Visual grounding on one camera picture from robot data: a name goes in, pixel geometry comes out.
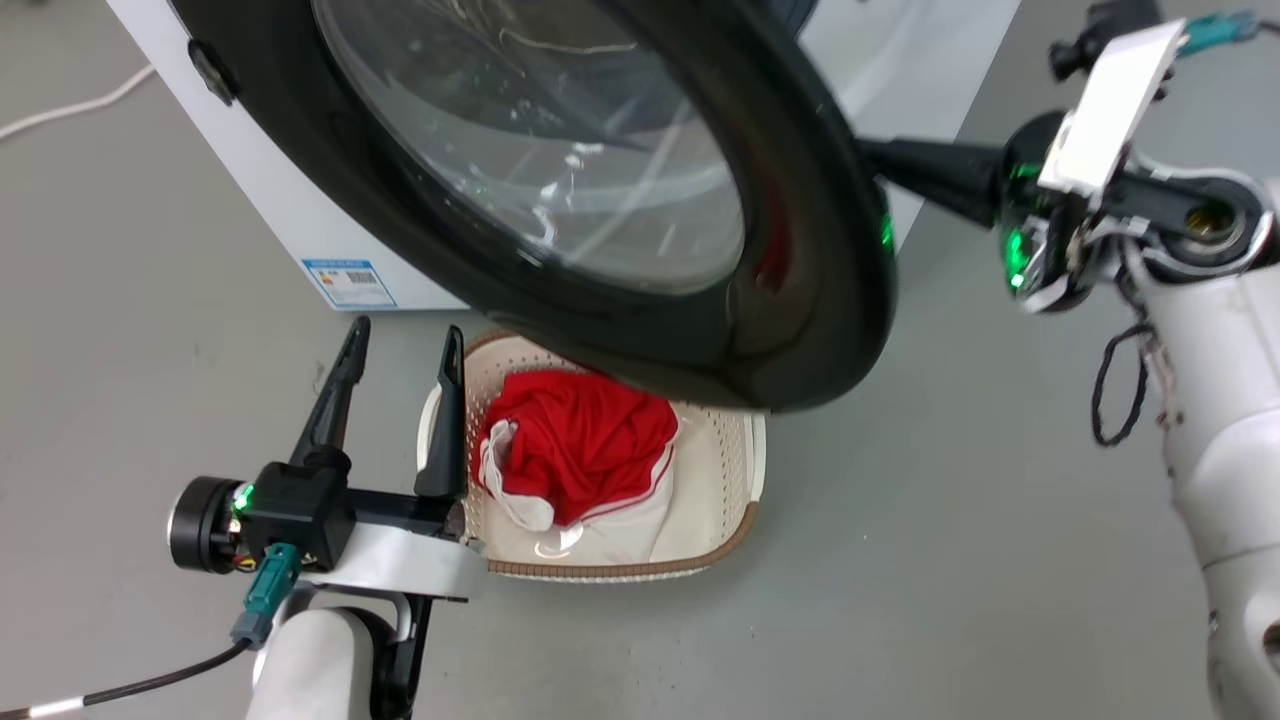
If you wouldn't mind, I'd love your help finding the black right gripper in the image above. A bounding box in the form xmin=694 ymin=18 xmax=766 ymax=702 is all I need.
xmin=857 ymin=110 xmax=1153 ymax=315

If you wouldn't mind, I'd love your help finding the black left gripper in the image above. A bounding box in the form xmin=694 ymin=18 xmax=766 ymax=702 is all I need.
xmin=167 ymin=315 xmax=468 ymax=575

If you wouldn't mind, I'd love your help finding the black round glass washer door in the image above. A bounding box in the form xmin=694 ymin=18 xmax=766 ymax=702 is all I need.
xmin=170 ymin=0 xmax=897 ymax=414

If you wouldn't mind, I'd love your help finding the white washing machine body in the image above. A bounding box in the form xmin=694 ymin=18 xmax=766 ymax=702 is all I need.
xmin=105 ymin=0 xmax=1021 ymax=313

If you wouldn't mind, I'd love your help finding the black door latch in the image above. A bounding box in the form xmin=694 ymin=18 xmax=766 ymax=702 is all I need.
xmin=187 ymin=39 xmax=242 ymax=107

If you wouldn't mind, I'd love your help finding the blue white energy label sticker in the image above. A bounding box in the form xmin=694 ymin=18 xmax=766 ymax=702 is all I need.
xmin=302 ymin=258 xmax=399 ymax=311

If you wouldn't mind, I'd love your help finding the red garment with white trim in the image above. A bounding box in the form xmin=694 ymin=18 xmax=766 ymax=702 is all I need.
xmin=477 ymin=368 xmax=682 ymax=532

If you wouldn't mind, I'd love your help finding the white perforated laundry basket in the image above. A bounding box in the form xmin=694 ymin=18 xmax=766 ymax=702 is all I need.
xmin=417 ymin=330 xmax=769 ymax=584

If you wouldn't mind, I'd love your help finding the left black cable teal connector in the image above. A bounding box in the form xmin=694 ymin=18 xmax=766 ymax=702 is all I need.
xmin=0 ymin=543 xmax=302 ymax=720

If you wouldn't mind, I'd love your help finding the black cable teal connector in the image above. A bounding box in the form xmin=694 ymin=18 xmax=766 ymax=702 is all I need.
xmin=1178 ymin=10 xmax=1280 ymax=58
xmin=0 ymin=543 xmax=302 ymax=720

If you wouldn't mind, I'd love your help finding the thin black looped arm cable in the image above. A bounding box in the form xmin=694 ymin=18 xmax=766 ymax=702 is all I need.
xmin=1089 ymin=322 xmax=1154 ymax=448

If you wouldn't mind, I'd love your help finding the right black cable teal connector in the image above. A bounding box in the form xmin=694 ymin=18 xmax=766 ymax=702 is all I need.
xmin=1178 ymin=10 xmax=1280 ymax=58

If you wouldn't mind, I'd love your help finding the white floor cable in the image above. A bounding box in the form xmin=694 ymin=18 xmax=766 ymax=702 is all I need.
xmin=0 ymin=62 xmax=157 ymax=142

